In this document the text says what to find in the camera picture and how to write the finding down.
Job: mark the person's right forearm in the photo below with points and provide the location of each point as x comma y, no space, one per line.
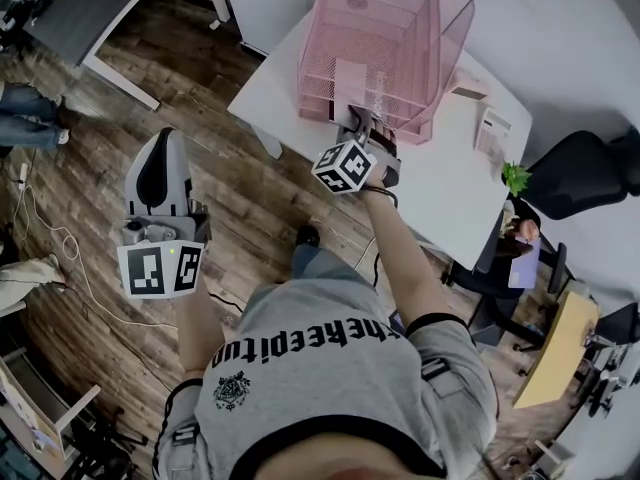
400,258

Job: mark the white power strip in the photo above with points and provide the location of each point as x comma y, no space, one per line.
22,173

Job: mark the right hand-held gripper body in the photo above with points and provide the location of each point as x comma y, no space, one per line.
350,165

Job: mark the purple folder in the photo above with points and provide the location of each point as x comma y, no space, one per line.
525,265

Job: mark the black office chair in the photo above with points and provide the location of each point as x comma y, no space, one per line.
580,178

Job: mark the small pink box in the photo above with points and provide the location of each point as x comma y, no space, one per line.
471,84

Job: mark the light wooden shelf unit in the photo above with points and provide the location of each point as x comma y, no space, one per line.
35,418

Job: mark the person's black shoe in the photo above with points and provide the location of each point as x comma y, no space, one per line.
307,234

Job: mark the person's grey printed t-shirt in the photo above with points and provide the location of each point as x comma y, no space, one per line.
325,383

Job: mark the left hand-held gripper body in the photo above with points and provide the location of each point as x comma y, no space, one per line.
159,228

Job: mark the person's jeans leg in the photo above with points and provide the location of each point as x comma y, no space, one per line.
315,263

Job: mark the small green potted plant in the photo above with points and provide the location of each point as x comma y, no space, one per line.
515,177

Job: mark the black tripod stand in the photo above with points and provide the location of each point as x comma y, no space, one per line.
107,443

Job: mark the dark grey desk white frame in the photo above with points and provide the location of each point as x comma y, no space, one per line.
85,13

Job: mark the yellow wooden table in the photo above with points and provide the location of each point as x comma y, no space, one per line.
560,348

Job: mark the white and pink calculator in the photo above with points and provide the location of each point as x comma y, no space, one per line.
492,129

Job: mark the pink mesh desk organizer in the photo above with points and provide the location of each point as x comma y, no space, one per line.
400,43

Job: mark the person's left forearm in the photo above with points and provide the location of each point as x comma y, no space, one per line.
197,328

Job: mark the black chair with belongings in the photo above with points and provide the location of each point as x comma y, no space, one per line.
505,308

